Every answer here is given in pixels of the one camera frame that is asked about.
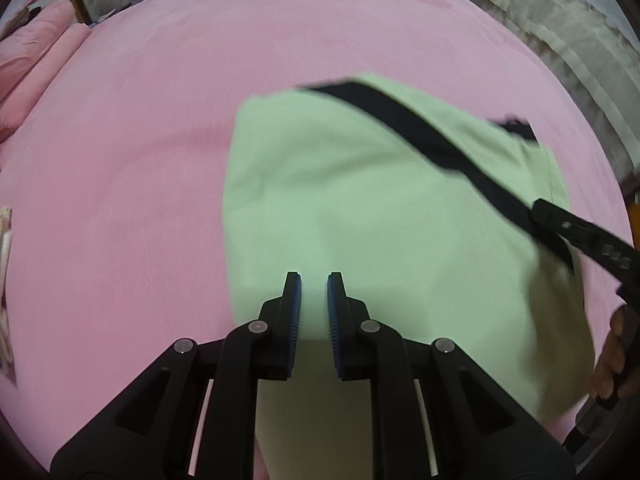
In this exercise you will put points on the person's right hand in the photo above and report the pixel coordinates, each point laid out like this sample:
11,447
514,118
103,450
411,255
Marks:
612,355

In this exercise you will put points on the pink pillow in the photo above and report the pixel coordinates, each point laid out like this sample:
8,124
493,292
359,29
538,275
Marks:
45,80
35,35

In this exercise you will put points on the light green cloth bag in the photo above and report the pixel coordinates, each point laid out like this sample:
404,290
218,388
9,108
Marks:
380,210

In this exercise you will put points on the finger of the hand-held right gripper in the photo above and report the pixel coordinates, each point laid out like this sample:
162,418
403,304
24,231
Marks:
585,237

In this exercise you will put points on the plastic-wrapped cream mattress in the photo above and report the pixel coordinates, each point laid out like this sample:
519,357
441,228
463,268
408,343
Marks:
560,25

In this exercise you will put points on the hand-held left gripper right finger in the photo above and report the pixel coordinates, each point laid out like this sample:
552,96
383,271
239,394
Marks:
334,320

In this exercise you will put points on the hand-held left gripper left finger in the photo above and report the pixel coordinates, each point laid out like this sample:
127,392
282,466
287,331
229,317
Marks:
295,320

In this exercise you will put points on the pink bed blanket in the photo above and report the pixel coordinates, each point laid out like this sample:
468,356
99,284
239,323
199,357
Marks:
150,160

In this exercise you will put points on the patterned white cloth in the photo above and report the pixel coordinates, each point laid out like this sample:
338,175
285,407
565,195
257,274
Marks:
5,280

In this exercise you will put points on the wooden drawer cabinet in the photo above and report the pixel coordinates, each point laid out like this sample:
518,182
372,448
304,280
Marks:
636,225

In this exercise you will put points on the floral cloth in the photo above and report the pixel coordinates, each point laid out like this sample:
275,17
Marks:
27,7

